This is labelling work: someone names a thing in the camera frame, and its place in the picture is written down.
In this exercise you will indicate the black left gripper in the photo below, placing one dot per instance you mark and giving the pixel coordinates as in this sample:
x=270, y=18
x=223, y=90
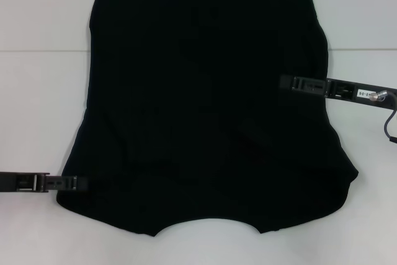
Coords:
x=9, y=181

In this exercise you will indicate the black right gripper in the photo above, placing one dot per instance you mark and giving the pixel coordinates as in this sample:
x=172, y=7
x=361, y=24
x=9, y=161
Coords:
x=338, y=88

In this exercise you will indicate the black T-shirt with FREE print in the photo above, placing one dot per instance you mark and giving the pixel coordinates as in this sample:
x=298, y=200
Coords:
x=201, y=60

